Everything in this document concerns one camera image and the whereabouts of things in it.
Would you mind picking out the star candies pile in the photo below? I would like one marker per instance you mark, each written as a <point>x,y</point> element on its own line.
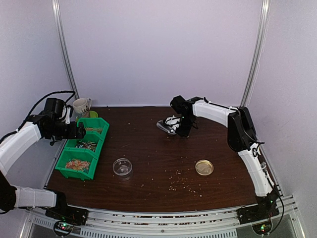
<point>78,165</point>

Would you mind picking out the clear plastic jar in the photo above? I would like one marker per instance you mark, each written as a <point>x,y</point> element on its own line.
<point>123,169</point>

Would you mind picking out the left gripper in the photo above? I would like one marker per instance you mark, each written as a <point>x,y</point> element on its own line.
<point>72,134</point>

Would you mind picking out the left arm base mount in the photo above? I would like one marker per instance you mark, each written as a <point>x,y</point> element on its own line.
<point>71,215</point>

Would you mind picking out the left aluminium corner post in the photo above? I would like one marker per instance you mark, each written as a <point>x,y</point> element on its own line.
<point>63,46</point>

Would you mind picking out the white ceramic mug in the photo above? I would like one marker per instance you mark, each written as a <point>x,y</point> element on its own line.
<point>82,107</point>

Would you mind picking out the metal scoop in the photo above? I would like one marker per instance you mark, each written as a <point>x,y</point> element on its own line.
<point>166,128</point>

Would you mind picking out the green bin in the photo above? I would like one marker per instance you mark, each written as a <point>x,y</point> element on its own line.
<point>68,154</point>

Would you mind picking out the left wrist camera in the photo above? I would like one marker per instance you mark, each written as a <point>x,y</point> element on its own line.
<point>53,108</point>

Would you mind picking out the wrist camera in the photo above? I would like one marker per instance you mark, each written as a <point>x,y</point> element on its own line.
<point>53,108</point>
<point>178,104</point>

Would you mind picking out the yellow candies pile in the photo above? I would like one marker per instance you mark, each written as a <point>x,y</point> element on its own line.
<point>94,129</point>

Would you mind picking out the lollipop candies pile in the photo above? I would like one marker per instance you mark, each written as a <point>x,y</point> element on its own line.
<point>86,145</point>

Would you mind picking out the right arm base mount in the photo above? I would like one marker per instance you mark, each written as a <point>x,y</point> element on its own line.
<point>255,213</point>

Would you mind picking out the green bowl behind bins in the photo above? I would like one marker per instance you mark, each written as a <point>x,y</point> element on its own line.
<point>93,114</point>

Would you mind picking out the aluminium front rail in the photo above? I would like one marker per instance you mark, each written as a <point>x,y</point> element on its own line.
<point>219,223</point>

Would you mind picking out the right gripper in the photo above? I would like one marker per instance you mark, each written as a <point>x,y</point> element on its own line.
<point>184,133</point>

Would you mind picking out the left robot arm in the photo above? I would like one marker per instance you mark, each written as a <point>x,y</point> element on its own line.
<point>19,141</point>

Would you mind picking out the green bin compartment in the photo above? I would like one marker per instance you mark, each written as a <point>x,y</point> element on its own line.
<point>90,136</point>
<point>96,122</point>

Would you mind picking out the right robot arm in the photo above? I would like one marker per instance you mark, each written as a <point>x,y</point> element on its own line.
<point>241,138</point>

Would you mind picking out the gold jar lid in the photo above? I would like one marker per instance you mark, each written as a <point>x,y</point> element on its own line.
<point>204,167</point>

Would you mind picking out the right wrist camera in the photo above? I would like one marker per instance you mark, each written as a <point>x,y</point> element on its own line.
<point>178,104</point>

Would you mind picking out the right aluminium corner post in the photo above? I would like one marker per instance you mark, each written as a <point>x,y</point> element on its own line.
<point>259,45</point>

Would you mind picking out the aluminium corner post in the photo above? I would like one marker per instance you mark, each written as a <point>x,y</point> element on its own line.
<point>259,45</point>
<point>63,46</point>

